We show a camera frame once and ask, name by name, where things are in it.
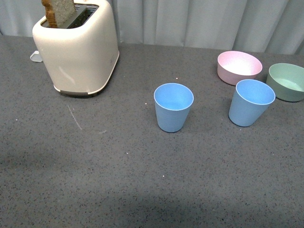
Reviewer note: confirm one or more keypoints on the toast bread slice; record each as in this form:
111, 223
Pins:
57, 12

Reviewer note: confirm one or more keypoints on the cream white toaster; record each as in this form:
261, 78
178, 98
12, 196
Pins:
81, 57

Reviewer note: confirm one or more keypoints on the grey curtain backdrop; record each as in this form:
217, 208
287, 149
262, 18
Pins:
272, 26

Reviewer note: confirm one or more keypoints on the green bowl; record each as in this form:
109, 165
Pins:
287, 81

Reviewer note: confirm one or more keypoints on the white toaster lever knob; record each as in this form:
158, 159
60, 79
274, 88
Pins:
36, 57

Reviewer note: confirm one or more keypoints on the pink bowl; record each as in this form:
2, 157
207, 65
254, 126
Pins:
234, 66

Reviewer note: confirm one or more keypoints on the blue cup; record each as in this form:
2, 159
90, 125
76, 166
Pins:
250, 99
172, 105

